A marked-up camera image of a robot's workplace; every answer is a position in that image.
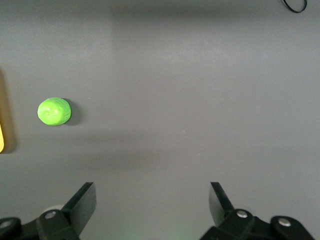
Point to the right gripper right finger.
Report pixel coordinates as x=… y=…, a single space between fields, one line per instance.
x=220 y=207

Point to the yellow plastic tray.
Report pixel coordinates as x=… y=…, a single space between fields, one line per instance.
x=1 y=140

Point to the green toy apple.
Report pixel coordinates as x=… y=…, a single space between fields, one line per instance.
x=53 y=111

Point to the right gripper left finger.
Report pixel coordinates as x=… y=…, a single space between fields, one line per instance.
x=80 y=207

